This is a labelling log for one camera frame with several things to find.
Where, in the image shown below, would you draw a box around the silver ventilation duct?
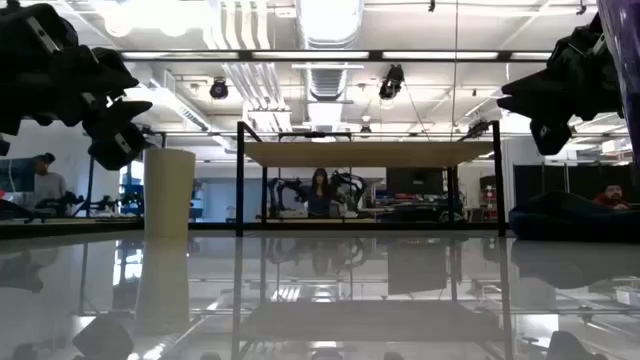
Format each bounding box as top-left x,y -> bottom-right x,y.
294,0 -> 366,102

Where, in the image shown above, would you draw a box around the black rail-mounted device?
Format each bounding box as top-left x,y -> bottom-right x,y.
458,118 -> 494,142

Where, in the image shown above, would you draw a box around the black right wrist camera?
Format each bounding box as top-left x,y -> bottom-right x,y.
528,115 -> 573,157

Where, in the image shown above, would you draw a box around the black metal stand frame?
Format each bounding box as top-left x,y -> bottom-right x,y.
85,130 -> 167,219

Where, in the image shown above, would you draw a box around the tall cream cup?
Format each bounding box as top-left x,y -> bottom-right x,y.
142,147 -> 197,239

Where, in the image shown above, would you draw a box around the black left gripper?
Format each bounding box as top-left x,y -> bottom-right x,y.
0,0 -> 154,137

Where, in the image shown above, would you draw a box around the dark blue bean bag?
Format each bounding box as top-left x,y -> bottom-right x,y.
508,189 -> 640,244

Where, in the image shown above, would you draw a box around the black ceiling spotlight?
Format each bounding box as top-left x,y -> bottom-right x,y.
208,76 -> 230,101
378,63 -> 406,101

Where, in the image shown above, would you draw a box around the black partition panels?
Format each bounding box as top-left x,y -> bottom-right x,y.
513,163 -> 636,206

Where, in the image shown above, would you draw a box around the black overhead frame bar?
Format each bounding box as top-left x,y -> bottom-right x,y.
118,48 -> 555,63

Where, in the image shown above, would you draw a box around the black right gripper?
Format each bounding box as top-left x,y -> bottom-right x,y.
496,13 -> 626,122

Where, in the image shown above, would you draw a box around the person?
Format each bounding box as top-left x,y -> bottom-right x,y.
22,152 -> 69,217
299,167 -> 335,219
592,183 -> 632,211

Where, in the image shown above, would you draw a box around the purple translucent cup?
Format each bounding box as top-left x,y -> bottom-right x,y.
595,0 -> 640,169

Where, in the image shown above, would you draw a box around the thin hanging cable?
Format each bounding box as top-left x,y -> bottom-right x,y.
452,0 -> 459,142

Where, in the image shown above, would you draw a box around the black monitor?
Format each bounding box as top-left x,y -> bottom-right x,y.
385,167 -> 445,197

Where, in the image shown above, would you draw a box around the wooden shelf with black frame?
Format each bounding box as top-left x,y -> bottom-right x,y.
235,119 -> 507,238

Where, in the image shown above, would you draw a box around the dark teal screen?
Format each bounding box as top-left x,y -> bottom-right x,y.
0,157 -> 37,194

